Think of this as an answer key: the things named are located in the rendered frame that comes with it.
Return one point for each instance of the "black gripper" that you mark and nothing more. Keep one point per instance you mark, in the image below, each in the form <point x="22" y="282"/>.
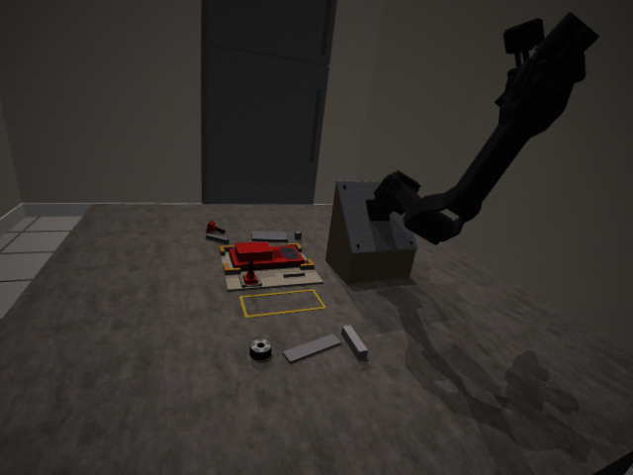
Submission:
<point x="522" y="38"/>

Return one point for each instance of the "small black toy tyre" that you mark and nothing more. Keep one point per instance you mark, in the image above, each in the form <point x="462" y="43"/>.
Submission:
<point x="260" y="348"/>

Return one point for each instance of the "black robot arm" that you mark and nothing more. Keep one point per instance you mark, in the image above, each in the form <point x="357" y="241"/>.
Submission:
<point x="535" y="95"/>

